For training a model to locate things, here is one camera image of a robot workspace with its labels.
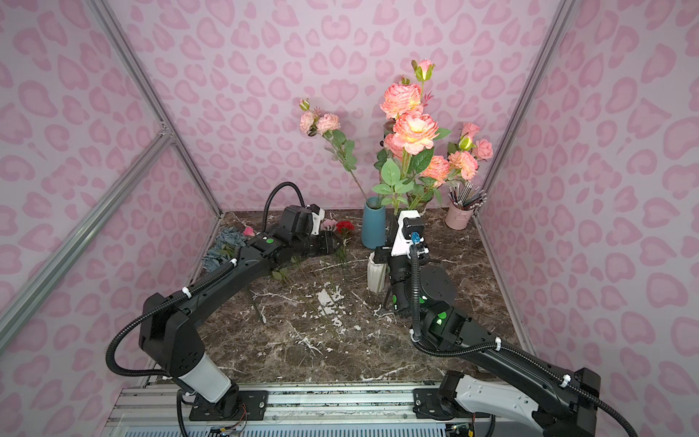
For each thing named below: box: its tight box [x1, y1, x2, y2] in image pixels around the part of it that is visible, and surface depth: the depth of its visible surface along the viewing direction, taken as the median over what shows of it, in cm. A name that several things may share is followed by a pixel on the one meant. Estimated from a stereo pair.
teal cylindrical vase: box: [361, 195, 387, 250], surface depth 99 cm
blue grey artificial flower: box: [202, 226, 247, 273], surface depth 100 cm
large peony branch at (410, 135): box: [371, 59, 452, 215], surface depth 45 cm
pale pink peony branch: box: [299, 98, 368, 199], surface depth 83 cm
